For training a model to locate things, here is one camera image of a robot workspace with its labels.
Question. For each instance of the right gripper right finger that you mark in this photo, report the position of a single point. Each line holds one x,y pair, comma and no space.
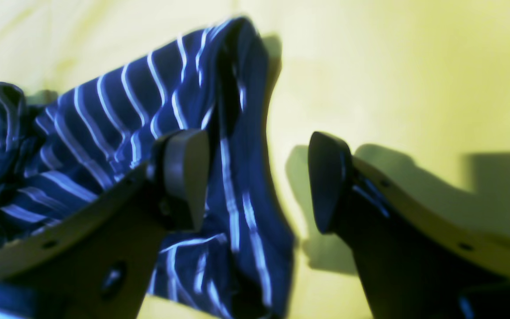
412,263

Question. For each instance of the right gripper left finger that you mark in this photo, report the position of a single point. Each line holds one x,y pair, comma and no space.
97,264

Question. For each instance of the navy white striped T-shirt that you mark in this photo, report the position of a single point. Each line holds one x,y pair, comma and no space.
57,158

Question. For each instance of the yellow table cloth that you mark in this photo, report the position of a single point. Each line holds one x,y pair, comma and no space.
418,88

